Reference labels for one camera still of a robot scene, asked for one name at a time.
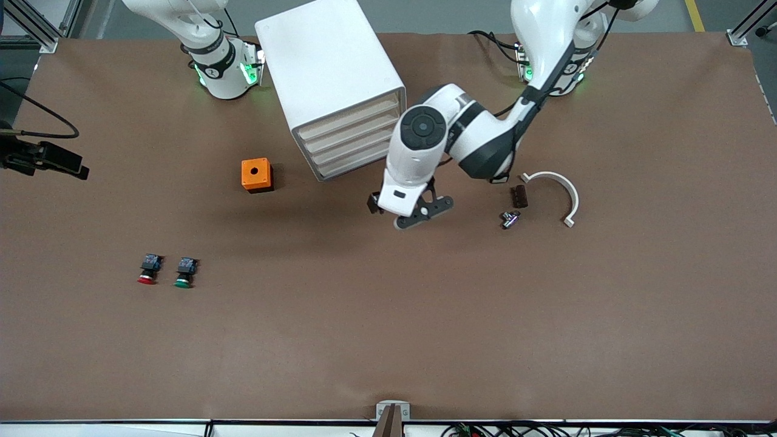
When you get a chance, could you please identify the red mushroom push button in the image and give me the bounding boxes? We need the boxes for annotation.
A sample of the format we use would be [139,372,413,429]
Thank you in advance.
[137,254,164,285]

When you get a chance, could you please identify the green mushroom push button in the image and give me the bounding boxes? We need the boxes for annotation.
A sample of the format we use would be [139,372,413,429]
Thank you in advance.
[174,257,197,289]

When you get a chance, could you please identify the orange box with hole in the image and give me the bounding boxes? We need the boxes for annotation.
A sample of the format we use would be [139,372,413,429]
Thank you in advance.
[241,158,274,194]

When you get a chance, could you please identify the white curved plastic bracket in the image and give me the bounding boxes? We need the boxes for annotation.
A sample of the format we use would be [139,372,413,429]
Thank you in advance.
[520,171,580,228]

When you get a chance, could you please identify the aluminium frame profile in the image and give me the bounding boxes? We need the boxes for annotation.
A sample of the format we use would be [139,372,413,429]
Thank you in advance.
[725,0,777,48]
[0,0,83,54]

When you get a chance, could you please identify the black arm base cable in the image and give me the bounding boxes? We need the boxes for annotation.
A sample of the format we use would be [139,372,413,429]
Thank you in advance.
[467,29,523,61]

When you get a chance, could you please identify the black cable bundle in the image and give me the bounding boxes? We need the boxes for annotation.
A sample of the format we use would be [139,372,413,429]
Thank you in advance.
[442,421,777,437]

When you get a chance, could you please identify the white table edge rail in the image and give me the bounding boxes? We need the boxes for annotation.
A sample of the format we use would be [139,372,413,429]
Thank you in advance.
[0,418,777,437]

